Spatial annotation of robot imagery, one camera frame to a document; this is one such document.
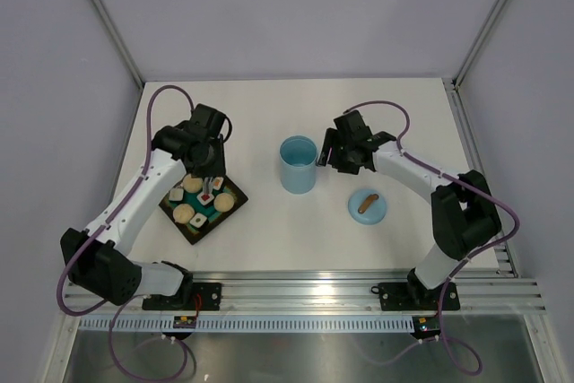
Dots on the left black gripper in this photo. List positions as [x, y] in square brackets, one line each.
[217, 168]

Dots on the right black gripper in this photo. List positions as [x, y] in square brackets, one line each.
[349, 168]

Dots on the blue cylindrical lunch box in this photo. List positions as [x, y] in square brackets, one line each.
[298, 156]

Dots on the sushi with orange centre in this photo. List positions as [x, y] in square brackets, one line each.
[217, 183]

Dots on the beige dumpling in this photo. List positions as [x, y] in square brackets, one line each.
[183, 213]
[191, 184]
[224, 202]

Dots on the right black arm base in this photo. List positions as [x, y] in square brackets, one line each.
[403, 293]

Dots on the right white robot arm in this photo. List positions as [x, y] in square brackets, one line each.
[463, 215]

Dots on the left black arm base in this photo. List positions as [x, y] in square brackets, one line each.
[190, 296]

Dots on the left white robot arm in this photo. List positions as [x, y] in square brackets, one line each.
[96, 258]

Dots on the black teal square plate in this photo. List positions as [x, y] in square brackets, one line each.
[206, 216]

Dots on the blue lid with wooden handle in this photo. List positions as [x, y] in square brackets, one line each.
[367, 206]

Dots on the left aluminium frame post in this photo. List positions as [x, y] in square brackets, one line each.
[118, 42]

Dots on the aluminium frame post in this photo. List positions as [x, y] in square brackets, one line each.
[479, 42]
[118, 42]

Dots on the white slotted cable duct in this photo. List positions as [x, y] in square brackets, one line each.
[249, 324]

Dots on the aluminium rail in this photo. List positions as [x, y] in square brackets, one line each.
[348, 292]

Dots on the right aluminium frame post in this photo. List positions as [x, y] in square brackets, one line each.
[479, 42]

